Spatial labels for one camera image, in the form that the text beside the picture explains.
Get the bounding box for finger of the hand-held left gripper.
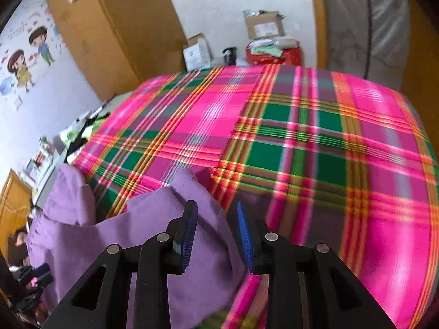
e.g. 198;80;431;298
19;263;55;288

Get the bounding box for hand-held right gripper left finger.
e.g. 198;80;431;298
41;200;199;329

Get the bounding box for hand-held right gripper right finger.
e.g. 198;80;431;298
237;202;398;329

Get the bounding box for purple fleece pants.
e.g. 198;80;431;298
26;163;247;329

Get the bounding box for wooden panel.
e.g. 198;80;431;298
0;169;33;244

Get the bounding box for white nightstand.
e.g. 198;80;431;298
31;151;69;199

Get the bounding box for pink green plaid bed sheet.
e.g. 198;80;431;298
67;64;439;329

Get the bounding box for cluster of small bottles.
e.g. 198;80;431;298
21;137;57;180

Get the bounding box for black cloth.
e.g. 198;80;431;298
67;110;103;158

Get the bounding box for green tissue box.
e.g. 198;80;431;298
60;123;90;144

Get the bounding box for white cardboard box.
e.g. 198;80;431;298
182;33;212;71

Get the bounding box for red storage bag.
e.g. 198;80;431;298
245;37;304;66

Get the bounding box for brown cardboard box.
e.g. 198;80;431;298
243;10;287;40

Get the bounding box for wooden wardrobe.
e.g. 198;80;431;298
44;0;187;101

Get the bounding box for plastic-wrapped mattress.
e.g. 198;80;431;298
317;0;412;91

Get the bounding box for cartoon couple wall sticker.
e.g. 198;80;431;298
0;0;66;110

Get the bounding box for wooden door frame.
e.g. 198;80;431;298
306;0;328;69

